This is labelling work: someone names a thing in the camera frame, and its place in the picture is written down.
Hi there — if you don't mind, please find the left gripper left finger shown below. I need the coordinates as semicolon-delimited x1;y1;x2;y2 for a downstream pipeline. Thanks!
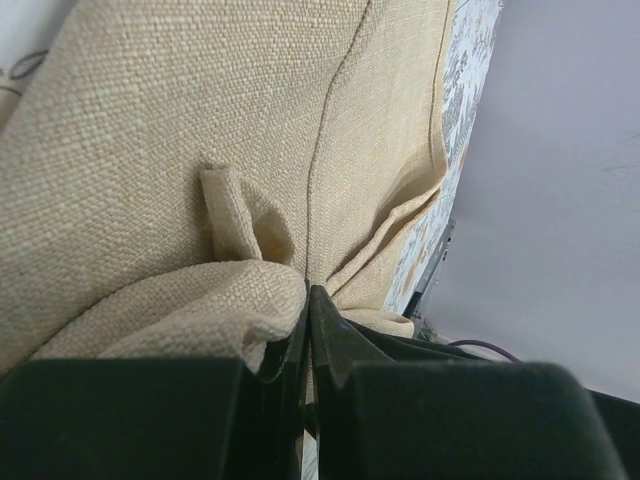
0;294;311;480

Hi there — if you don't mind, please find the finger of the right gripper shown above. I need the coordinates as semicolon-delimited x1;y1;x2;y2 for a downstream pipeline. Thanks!
345;319;489;363

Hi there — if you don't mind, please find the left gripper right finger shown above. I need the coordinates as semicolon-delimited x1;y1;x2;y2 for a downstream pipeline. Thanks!
309;286;628;479

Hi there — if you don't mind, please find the beige cloth napkin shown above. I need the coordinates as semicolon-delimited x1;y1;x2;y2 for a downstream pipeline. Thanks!
1;1;455;372

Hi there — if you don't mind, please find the floral tablecloth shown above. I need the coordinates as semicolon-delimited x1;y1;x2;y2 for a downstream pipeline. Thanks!
1;1;500;383

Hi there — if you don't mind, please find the aluminium frame rail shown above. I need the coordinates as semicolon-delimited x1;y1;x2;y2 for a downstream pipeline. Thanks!
403;219;456;341

